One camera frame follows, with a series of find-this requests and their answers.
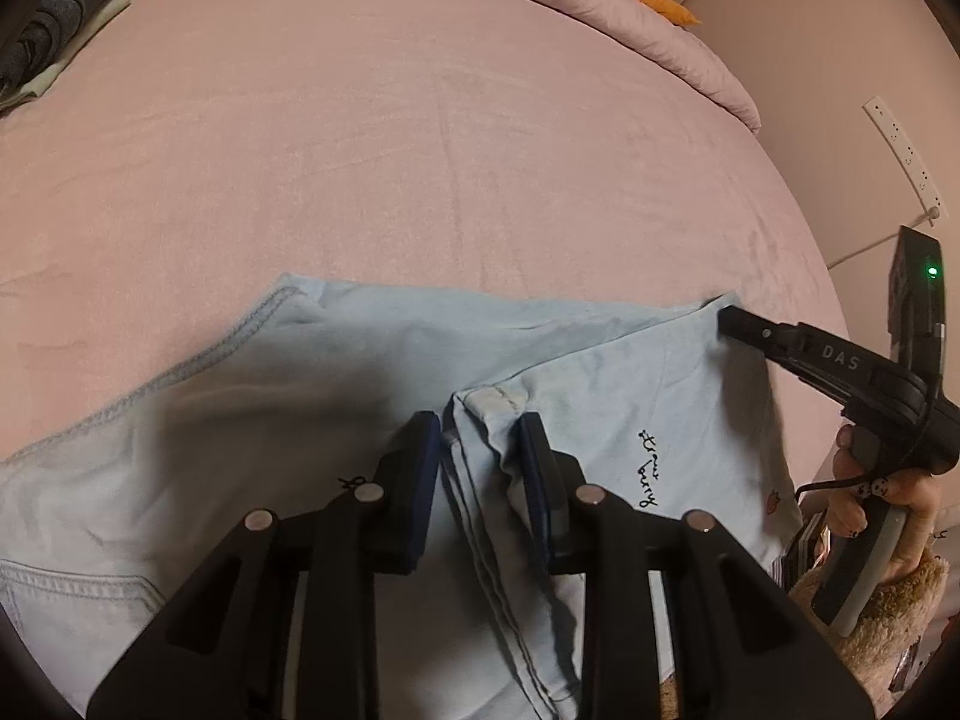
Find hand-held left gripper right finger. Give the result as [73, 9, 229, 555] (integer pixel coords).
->
[517, 412, 875, 720]

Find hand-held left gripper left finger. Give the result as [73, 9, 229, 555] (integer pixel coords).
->
[86, 411, 442, 720]

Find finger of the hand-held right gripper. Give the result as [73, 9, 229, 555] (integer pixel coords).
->
[718, 305, 807, 372]

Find light blue strawberry pants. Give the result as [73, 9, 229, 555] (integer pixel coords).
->
[0, 274, 803, 720]

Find person's right forearm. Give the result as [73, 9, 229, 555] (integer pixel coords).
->
[786, 546, 952, 691]

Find person's right hand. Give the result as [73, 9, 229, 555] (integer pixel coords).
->
[823, 424, 944, 587]

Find pink duvet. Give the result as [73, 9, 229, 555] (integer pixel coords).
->
[131, 0, 764, 134]

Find folded pale green cloth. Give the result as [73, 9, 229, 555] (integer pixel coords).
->
[0, 0, 134, 115]

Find folded dark jeans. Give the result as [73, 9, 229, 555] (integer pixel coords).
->
[0, 0, 140, 91]

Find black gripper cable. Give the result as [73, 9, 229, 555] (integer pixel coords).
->
[793, 382, 938, 502]

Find white power cable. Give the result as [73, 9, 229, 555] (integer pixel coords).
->
[825, 211, 940, 271]

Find white wall power strip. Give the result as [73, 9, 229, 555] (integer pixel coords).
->
[862, 95, 944, 221]

